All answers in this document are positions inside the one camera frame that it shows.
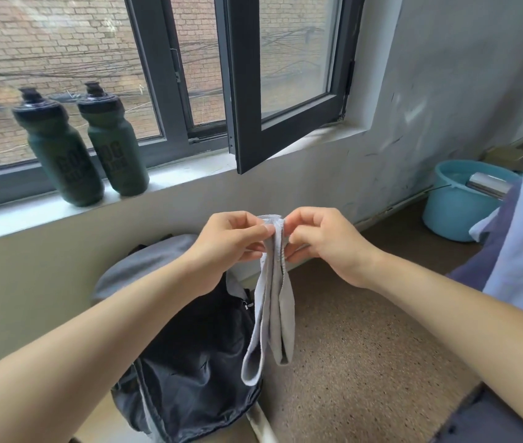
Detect person's left hand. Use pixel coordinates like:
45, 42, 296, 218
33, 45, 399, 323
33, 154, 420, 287
182, 210, 275, 297

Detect person's right hand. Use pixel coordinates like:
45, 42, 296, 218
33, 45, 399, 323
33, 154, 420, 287
284, 207, 378, 289

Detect light grey sock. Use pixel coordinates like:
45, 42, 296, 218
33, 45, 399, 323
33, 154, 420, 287
241, 215, 286, 387

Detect person's right forearm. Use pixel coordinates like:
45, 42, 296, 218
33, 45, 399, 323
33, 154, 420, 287
361, 252, 523, 407

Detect person's left forearm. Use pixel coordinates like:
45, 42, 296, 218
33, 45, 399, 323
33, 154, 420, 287
0, 248, 227, 443

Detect white window sill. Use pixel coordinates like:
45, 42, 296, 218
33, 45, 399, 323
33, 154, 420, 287
0, 122, 369, 248

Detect black and grey backpack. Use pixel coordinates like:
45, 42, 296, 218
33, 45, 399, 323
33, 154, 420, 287
91, 233, 264, 443

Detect dark grey open window sash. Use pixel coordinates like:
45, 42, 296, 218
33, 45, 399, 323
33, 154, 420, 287
214, 0, 366, 175

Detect light blue plastic bucket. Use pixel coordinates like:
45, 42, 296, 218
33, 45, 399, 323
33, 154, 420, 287
422, 160, 523, 243

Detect dark green sports bottle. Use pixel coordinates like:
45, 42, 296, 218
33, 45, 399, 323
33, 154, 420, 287
11, 87, 105, 208
76, 81, 150, 198

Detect purple blanket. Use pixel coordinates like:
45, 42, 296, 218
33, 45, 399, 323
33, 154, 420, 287
448, 180, 523, 292

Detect silver metal container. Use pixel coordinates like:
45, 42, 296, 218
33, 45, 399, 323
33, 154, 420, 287
467, 172, 514, 199

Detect beige box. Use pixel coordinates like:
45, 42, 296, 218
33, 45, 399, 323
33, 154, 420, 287
483, 145, 523, 174

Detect dark grey trousers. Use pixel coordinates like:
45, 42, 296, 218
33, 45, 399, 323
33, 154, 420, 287
431, 382, 523, 443

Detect dark grey window frame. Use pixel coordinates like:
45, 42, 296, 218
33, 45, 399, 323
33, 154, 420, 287
0, 0, 367, 214

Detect window handle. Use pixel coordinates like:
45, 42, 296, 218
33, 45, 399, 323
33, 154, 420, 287
170, 48, 184, 84

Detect white strap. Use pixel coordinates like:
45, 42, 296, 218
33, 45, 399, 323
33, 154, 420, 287
247, 403, 274, 443

